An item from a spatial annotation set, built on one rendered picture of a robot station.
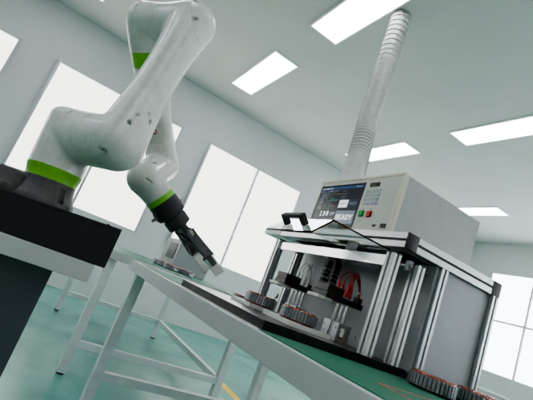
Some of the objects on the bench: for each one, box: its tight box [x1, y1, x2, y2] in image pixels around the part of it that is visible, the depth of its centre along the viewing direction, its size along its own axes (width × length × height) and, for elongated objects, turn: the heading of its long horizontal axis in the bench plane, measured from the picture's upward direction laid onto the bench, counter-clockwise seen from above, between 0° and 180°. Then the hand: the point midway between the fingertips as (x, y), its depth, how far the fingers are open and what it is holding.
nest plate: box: [263, 310, 331, 340], centre depth 118 cm, size 15×15×1 cm
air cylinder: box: [320, 317, 351, 345], centre depth 124 cm, size 5×8×6 cm
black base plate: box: [182, 279, 405, 378], centre depth 129 cm, size 47×64×2 cm
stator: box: [407, 367, 458, 400], centre depth 98 cm, size 11×11×4 cm
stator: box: [244, 290, 277, 310], centre depth 140 cm, size 11×11×4 cm
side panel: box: [404, 267, 499, 391], centre depth 119 cm, size 28×3×32 cm, turn 176°
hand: (209, 266), depth 131 cm, fingers open, 10 cm apart
